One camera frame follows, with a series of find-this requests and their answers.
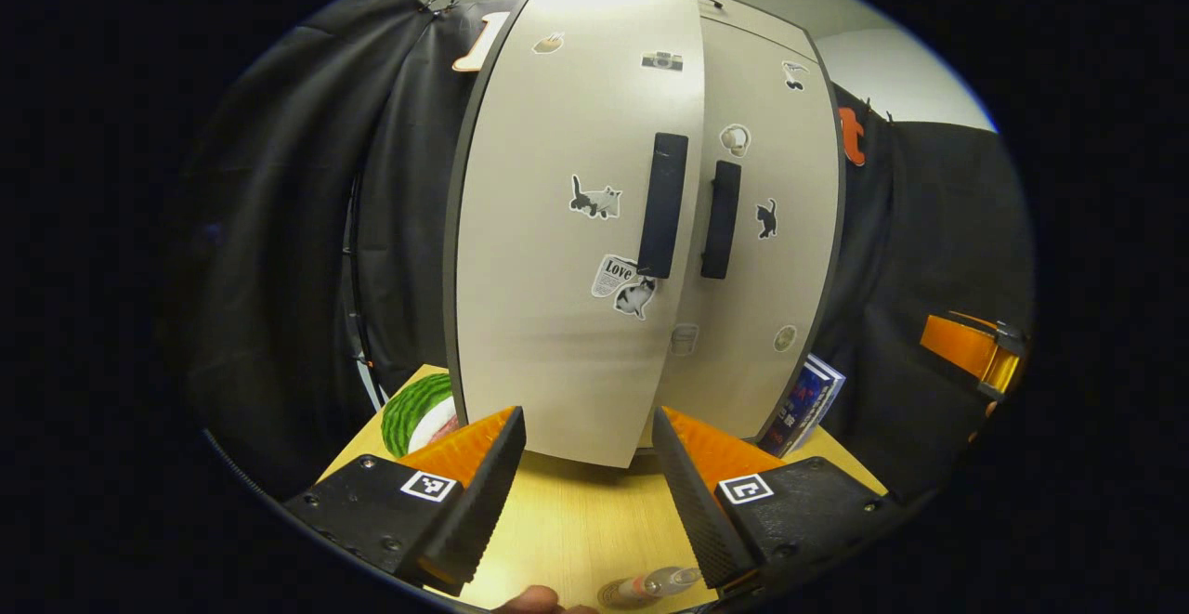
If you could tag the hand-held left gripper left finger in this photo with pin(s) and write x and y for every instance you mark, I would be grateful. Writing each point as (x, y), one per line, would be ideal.
(483, 502)

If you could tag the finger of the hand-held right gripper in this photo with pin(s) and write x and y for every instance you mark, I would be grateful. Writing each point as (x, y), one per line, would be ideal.
(957, 345)

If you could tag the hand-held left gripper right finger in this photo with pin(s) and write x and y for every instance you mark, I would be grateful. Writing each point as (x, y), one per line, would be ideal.
(697, 502)

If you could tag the clear bottle with pink liquid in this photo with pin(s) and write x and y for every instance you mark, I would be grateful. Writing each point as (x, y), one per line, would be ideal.
(659, 583)

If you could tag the round brown coaster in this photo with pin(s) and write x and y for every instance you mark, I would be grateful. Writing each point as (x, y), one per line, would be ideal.
(608, 595)

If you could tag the white cabinet door headphone sticker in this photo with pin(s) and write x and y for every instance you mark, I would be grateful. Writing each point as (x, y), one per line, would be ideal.
(771, 298)

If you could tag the white cabinet door camera sticker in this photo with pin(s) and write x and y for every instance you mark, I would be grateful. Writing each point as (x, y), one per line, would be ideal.
(539, 317)

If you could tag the watermelon slice cushion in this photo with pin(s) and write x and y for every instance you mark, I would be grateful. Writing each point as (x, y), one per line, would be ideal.
(409, 410)

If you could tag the blue book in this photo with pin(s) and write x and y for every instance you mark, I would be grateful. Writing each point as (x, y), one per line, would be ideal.
(803, 405)

